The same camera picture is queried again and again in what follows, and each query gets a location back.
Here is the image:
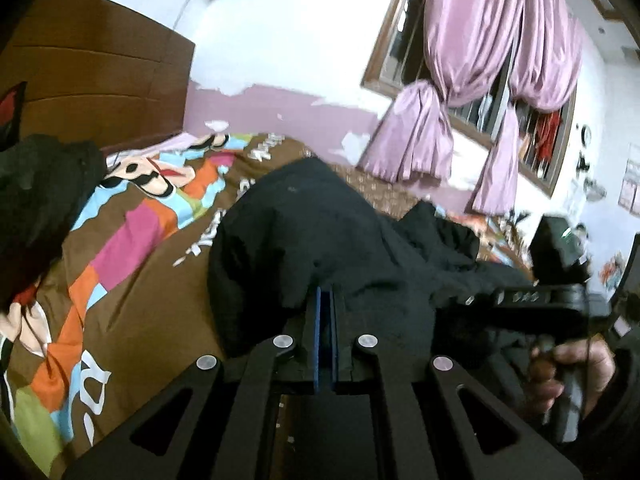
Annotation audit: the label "black garment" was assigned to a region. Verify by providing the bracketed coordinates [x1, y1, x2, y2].
[207, 157, 541, 411]

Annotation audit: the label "brown printed blanket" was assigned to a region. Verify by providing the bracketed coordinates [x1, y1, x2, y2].
[0, 130, 536, 480]

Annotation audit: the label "person's right hand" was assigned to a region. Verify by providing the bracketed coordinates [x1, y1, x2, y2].
[522, 334, 617, 418]

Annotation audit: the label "wide purple curtain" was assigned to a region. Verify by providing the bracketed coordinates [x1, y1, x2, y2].
[357, 0, 532, 184]

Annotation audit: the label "dark cloth pile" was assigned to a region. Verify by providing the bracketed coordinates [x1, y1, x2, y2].
[0, 132, 108, 311]

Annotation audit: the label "pink wall calendar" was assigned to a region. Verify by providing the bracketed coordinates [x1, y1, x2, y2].
[617, 157, 640, 212]

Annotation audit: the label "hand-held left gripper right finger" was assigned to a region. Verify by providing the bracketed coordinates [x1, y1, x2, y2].
[330, 290, 584, 480]

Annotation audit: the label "narrow purple curtain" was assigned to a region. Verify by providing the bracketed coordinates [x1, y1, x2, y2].
[465, 0, 586, 216]

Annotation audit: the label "dark screen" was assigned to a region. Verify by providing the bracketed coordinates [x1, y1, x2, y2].
[619, 232, 640, 311]

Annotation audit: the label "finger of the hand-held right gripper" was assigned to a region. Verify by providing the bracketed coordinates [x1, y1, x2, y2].
[440, 285, 552, 335]

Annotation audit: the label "wall hooks with items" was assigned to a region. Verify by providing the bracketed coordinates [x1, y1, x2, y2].
[572, 122, 608, 203]

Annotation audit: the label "person's right forearm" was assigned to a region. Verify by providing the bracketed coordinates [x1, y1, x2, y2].
[570, 340, 640, 480]

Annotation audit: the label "red and black pillow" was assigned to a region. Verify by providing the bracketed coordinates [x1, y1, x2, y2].
[0, 80, 28, 151]

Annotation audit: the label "wooden headboard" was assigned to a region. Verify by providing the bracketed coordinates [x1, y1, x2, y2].
[0, 0, 196, 156]

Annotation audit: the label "wooden framed window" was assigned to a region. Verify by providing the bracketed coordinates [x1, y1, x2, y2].
[361, 0, 579, 199]

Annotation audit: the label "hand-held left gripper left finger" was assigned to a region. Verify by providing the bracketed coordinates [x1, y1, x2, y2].
[62, 286, 332, 480]

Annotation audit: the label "colourful wall sticker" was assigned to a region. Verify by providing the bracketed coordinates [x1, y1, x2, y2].
[599, 254, 624, 292]

